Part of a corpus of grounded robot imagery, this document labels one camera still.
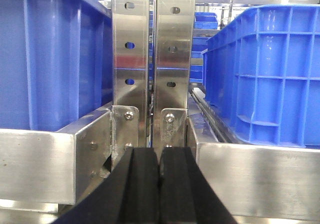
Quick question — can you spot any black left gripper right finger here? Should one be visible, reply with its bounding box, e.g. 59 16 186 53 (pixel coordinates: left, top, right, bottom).
159 147 237 224

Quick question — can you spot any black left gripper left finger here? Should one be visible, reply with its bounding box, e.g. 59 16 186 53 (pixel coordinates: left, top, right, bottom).
55 148 159 224

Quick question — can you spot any large blue plastic bin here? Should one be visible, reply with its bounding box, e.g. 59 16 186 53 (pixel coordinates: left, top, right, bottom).
204 4 320 149

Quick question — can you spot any left blue bin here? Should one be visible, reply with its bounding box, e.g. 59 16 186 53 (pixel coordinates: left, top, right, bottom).
0 0 113 131

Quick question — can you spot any steel rack upright pair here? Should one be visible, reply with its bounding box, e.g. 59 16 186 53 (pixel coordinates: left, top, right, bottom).
111 0 195 166

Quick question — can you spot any stainless steel shelf rail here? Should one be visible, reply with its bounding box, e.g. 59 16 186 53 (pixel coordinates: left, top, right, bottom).
0 105 320 224

